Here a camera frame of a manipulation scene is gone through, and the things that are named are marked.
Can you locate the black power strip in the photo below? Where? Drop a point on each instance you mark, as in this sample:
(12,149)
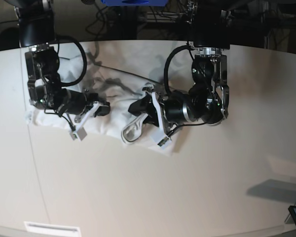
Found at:
(165,17)

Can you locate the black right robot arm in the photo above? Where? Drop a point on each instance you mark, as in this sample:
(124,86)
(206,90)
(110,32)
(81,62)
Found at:
(46,89)

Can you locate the white T-shirt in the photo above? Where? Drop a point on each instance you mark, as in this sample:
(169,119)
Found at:
(120,90)

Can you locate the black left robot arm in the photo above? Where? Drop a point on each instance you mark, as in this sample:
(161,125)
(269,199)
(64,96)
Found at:
(207,101)

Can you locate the white label strip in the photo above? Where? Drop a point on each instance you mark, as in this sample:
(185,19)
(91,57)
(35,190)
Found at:
(54,230)

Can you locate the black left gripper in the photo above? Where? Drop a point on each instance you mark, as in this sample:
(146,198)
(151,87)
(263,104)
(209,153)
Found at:
(174,107)

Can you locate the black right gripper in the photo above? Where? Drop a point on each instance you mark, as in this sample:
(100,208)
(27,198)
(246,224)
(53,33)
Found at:
(77,103)

